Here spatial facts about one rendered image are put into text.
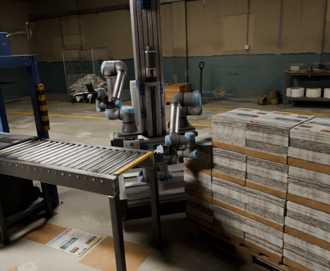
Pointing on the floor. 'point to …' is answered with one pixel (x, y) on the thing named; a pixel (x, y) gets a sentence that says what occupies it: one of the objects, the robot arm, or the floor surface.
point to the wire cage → (79, 85)
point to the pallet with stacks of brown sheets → (171, 90)
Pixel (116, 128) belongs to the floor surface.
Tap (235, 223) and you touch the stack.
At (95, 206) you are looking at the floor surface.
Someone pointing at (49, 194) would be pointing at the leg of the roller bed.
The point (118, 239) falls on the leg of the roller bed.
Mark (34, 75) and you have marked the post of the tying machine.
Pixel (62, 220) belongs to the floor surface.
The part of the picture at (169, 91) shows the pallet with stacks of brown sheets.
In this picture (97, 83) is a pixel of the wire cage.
